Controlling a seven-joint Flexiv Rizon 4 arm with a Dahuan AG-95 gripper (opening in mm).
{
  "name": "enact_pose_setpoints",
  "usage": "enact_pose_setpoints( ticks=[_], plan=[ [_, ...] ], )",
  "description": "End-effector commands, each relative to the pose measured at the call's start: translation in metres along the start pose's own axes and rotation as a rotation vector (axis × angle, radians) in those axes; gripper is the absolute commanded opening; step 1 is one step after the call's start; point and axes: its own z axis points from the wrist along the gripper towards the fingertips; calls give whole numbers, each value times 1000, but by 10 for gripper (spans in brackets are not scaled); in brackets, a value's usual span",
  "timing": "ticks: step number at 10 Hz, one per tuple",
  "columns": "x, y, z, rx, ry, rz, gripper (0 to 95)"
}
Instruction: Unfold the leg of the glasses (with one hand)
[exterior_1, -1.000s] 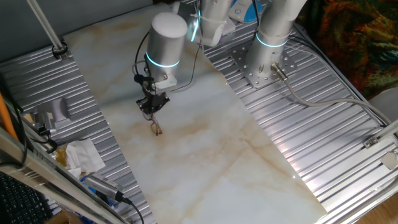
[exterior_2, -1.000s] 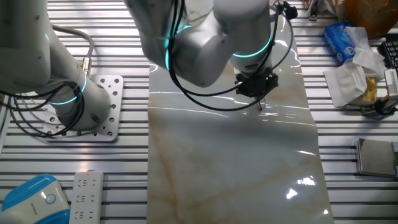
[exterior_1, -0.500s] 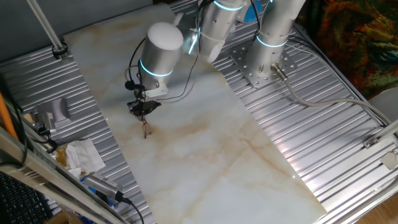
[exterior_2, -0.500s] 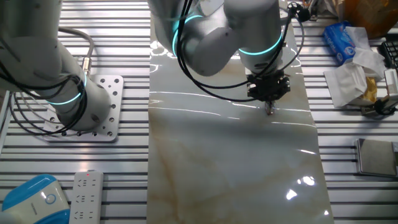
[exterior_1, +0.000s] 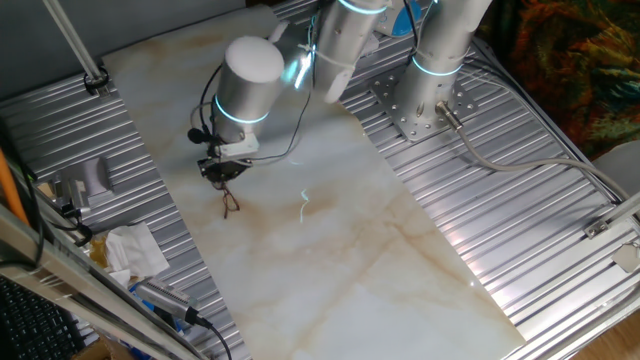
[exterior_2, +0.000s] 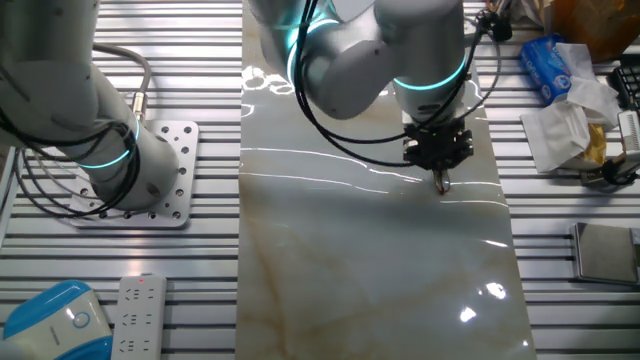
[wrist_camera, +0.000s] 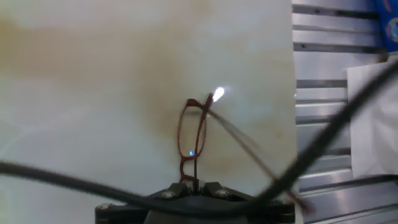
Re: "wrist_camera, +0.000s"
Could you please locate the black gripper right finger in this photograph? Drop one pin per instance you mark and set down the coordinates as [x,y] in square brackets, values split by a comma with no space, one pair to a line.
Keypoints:
[224,193]

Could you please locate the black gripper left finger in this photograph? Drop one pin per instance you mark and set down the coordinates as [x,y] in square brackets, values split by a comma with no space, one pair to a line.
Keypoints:
[118,214]

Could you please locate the brown frame glasses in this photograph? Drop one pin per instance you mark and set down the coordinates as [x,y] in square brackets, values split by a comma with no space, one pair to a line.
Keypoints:
[188,102]

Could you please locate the marble pattern table mat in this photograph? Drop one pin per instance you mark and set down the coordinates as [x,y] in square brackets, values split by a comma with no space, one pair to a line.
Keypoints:
[93,93]

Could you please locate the white tissue sheet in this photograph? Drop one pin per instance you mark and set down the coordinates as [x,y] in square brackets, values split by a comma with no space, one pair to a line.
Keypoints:
[373,124]

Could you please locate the blue tissue pack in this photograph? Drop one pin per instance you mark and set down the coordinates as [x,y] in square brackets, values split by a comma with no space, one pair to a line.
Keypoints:
[388,28]

